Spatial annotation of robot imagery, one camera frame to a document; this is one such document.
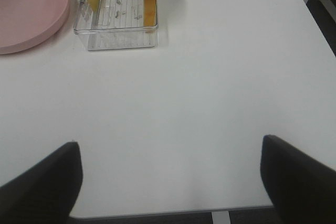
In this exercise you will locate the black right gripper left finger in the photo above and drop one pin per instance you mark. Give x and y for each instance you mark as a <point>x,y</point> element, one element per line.
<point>47,192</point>

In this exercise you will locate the pink plate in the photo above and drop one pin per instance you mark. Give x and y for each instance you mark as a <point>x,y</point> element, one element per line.
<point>27,23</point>

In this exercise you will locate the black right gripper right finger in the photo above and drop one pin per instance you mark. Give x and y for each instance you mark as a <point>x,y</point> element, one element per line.
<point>301,189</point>

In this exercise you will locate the dark chair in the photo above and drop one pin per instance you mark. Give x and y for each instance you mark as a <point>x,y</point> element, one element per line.
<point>323,20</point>

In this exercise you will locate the clear plastic right tray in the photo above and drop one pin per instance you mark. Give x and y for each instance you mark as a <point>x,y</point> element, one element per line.
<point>116,25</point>

